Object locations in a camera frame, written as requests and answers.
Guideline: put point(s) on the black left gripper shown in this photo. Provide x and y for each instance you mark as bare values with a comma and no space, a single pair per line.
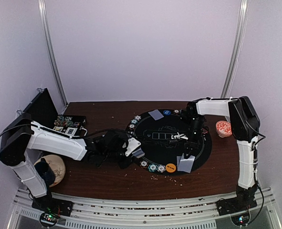
124,165

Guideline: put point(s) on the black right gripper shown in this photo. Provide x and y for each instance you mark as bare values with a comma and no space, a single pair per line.
194,145

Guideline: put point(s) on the blue playing card deck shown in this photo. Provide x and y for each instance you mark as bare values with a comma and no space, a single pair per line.
138,153

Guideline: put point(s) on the yellow big blind button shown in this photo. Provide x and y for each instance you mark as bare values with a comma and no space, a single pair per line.
171,168

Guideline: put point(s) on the blue green 50 chip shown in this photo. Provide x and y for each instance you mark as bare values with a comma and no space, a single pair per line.
152,168
134,121

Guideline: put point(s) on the blue small blind button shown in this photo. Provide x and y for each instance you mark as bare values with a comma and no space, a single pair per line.
166,112

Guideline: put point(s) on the single blue-backed playing card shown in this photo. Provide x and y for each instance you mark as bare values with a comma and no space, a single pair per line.
156,114

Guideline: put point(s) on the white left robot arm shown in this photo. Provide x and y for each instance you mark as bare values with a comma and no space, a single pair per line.
24,133

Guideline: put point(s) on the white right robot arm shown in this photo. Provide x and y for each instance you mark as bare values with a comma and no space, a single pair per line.
245,126

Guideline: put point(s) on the round black poker mat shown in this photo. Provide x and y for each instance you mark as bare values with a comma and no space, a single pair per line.
162,140

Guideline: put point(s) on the red white patterned bowl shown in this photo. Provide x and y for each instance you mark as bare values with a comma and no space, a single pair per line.
223,129

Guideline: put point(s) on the white playing card box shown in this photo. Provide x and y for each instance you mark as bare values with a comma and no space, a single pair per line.
71,131

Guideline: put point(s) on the beige patterned plate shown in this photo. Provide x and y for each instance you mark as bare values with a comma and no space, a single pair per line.
57,165

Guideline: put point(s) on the dark blue mug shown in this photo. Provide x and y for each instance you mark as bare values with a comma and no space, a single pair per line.
45,171

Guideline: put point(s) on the chips row in case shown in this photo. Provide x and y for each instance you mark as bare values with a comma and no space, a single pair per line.
64,121

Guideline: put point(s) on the blue-backed playing card box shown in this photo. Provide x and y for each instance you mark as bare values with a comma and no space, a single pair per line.
58,128

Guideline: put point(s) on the black poker set case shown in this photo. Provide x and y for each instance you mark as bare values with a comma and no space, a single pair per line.
43,111

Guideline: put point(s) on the aluminium frame post right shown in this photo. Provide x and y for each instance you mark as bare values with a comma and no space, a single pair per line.
237,46

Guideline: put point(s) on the aluminium frame post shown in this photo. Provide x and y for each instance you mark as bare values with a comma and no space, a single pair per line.
237,46
51,55

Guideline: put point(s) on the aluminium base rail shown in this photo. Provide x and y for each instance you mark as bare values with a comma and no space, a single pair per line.
185,213

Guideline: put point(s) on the aluminium frame post left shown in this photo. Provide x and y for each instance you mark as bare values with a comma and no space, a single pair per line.
51,55

